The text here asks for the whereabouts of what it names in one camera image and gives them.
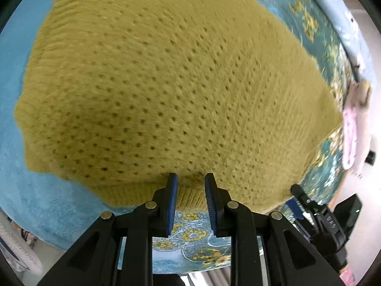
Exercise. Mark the olive yellow knit sweater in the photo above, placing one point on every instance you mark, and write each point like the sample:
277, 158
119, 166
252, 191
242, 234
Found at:
178, 89

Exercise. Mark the white woven object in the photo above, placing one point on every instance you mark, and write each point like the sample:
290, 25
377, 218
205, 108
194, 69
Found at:
18, 250

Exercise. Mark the pink fluffy garment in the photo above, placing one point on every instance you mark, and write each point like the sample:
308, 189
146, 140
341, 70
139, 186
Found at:
355, 140

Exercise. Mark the blue-grey floral duvet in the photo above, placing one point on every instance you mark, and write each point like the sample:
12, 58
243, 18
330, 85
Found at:
342, 20

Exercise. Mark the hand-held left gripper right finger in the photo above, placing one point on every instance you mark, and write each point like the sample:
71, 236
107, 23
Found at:
210, 205

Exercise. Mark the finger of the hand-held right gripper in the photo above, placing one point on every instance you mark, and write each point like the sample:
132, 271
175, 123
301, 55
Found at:
306, 198

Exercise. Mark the teal floral blanket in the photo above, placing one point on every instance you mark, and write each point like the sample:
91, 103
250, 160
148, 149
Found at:
32, 193

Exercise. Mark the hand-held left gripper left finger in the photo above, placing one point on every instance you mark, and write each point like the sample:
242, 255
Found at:
172, 205

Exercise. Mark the black object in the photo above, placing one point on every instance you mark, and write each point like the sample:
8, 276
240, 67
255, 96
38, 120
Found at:
371, 157

